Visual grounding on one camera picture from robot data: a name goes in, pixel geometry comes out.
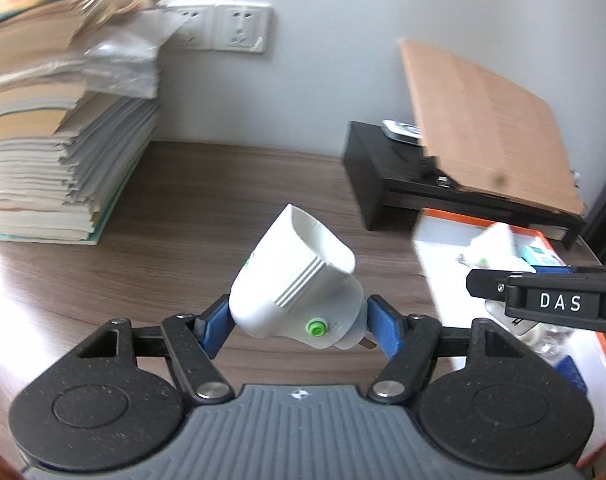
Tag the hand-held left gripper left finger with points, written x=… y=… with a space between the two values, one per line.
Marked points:
x=218 y=327

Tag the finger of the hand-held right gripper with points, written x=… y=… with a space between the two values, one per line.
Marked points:
x=533 y=285

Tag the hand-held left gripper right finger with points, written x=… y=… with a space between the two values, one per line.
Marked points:
x=385 y=325

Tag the green bandage box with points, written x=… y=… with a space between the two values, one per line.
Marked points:
x=540 y=257

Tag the white power adapter box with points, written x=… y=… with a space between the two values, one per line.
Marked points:
x=498 y=312

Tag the round white plug-in heater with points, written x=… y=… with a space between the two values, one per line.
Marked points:
x=488 y=245

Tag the orange and white cardboard box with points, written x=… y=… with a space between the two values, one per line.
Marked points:
x=433 y=270

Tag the white mosquito repellent heater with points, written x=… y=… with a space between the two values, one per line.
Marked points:
x=283 y=270

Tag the blue box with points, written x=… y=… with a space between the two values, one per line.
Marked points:
x=573 y=375

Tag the black desk stand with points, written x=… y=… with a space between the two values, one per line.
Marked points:
x=378 y=180

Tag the brown cardboard sheet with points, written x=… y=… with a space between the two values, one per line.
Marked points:
x=483 y=120

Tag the small white device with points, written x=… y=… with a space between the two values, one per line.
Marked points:
x=400 y=131

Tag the stack of books and papers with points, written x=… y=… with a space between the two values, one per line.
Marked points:
x=43 y=160

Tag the clear plastic bag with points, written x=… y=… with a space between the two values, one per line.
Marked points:
x=128 y=60

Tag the white wall socket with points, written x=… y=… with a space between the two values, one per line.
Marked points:
x=240 y=27
x=195 y=27

